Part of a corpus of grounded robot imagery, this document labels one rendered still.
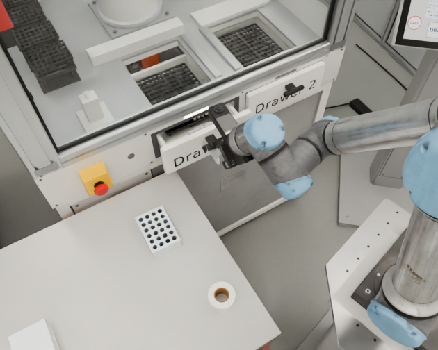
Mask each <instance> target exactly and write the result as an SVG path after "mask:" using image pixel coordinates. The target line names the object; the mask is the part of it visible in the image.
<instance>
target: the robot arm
mask: <svg viewBox="0 0 438 350"><path fill-rule="evenodd" d="M208 116H209V117H210V119H211V121H212V122H213V123H214V125H215V127H216V128H217V129H218V131H219V133H220V134H221V136H222V137H219V138H218V139H216V140H214V142H213V143H211V144H209V145H207V146H206V148H207V151H208V152H210V153H211V155H212V156H213V159H214V160H215V162H216V163H217V164H218V165H219V164H220V159H219V155H221V153H222V156H223V158H224V160H225V161H222V164H223V166H224V168H225V169H231V168H232V167H235V166H237V165H242V164H245V163H247V162H249V161H251V160H253V159H255V160H256V161H257V162H258V163H259V165H260V167H261V168H262V170H263V171H264V172H265V174H266V176H267V177H268V178H269V179H270V181H271V183H272V184H273V187H274V188H276V189H277V191H278V192H279V193H280V194H281V195H282V197H283V198H284V199H286V200H292V199H296V198H298V197H300V196H301V195H303V194H304V193H305V192H307V191H308V190H309V189H310V188H311V186H312V185H313V181H312V179H311V175H309V173H311V172H312V171H313V170H314V169H315V168H316V167H317V166H318V165H319V164H320V163H321V162H323V161H324V159H326V158H327V157H328V156H335V155H340V154H346V153H357V152H363V151H374V150H380V149H390V148H396V147H408V146H413V147H412V149H411V151H410V152H409V154H408V156H407V157H406V159H405V162H404V165H403V172H402V177H403V185H404V187H405V189H406V190H409V197H410V199H411V200H412V203H413V204H414V208H413V211H412V214H411V217H410V220H409V224H408V227H407V230H406V234H405V237H404V240H403V244H402V247H401V249H400V253H399V256H398V260H397V262H396V263H395V264H393V265H392V266H390V268H388V270H387V271H386V273H385V274H384V276H383V279H382V284H381V287H380V290H379V292H378V294H377V295H376V296H375V298H374V299H373V300H371V301H370V302H371V303H370V304H369V306H368V308H367V313H368V316H369V318H370V320H371V321H372V322H373V323H374V324H375V325H376V326H377V327H378V328H379V329H380V330H381V331H382V332H383V333H384V334H385V335H387V336H388V337H389V338H391V339H392V340H394V341H396V342H397V343H399V344H402V345H405V346H406V347H412V348H415V347H419V346H420V345H421V344H422V342H423V341H424V340H426V339H427V336H428V334H429V332H430V331H431V330H432V328H433V327H434V325H435V324H436V323H437V321H438V97H437V98H434V99H428V100H425V101H419V102H416V103H410V104H406V105H403V106H397V107H393V108H387V109H384V110H379V111H375V112H369V113H366V114H362V115H356V116H353V117H347V118H343V119H339V118H337V117H333V116H330V115H329V116H325V117H323V118H322V119H320V120H318V121H317V122H315V123H314V124H313V125H312V126H311V128H309V129H308V130H307V131H306V132H304V133H303V134H302V135H301V136H300V137H299V138H298V139H297V140H295V141H294V142H293V143H292V144H290V145H288V144H287V142H286V141H285V139H284V134H285V131H284V125H283V123H282V121H281V120H280V118H279V117H277V116H276V115H273V114H270V113H262V114H259V115H255V116H253V117H251V118H249V120H247V121H245V122H243V123H241V124H238V123H237V122H236V120H235V119H234V117H233V116H232V114H231V113H230V111H229V110H228V108H227V107H226V105H225V104H224V103H223V102H221V103H218V104H216V105H213V106H210V107H209V113H208ZM225 162H227V164H228V166H229V167H228V168H227V167H226V165H225ZM232 164H234V165H232Z"/></svg>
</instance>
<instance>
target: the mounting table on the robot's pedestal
mask: <svg viewBox="0 0 438 350"><path fill-rule="evenodd" d="M410 217H411V214H409V213H408V212H407V211H406V210H404V209H402V208H401V207H400V206H398V205H396V204H395V203H394V202H392V201H391V200H389V199H384V200H383V201H382V203H381V204H380V205H379V206H378V207H377V208H376V209H375V210H374V211H373V212H372V213H371V214H370V216H369V217H368V218H367V219H366V220H365V221H364V223H363V224H362V225H361V226H360V227H359V228H358V229H357V230H356V231H355V232H354V233H353V235H352V236H351V237H350V238H349V239H348V240H347V242H346V243H345V244H344V245H343V246H342V247H341V248H340V249H339V250H338V251H337V252H336V254H335V255H334V256H333V257H332V258H331V259H330V261H329V262H328V263H327V264H326V265H325V272H326V277H327V285H328V290H329V294H330V303H331V307H332V316H333V320H334V329H335V333H336V342H337V346H338V348H340V349H341V350H393V349H392V348H391V347H390V346H389V345H388V344H386V343H385V342H384V341H382V340H381V339H380V338H379V337H378V336H377V335H376V334H374V333H373V332H372V331H371V330H369V329H368V328H367V327H366V326H365V325H363V324H362V323H361V322H360V321H359V320H358V319H356V318H355V317H354V316H353V315H351V314H350V313H349V312H348V311H347V310H346V309H345V308H343V307H342V306H341V305H340V304H338V303H337V302H336V301H335V300H334V299H333V298H332V296H333V295H334V293H335V292H336V291H337V290H338V289H339V288H340V287H341V286H342V284H343V283H344V282H345V281H346V279H347V278H348V277H349V276H350V275H351V274H352V273H353V272H354V270H355V269H356V268H357V266H358V265H359V264H360V263H361V262H362V261H363V259H365V257H366V256H367V255H368V254H369V252H370V251H371V250H372V249H373V247H374V246H375V245H376V244H377V243H378V242H379V241H380V239H381V238H382V237H383V236H384V234H385V233H386V232H387V231H388V230H389V229H391V230H392V231H393V232H395V233H396V234H398V235H399V236H400V235H401V234H402V233H403V231H404V230H405V229H406V228H407V227H408V224H409V220H410Z"/></svg>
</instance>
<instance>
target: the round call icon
mask: <svg viewBox="0 0 438 350"><path fill-rule="evenodd" d="M422 21H423V16H418V15H409V17H408V20H407V26H406V30H413V31H420V30H421V25H422Z"/></svg>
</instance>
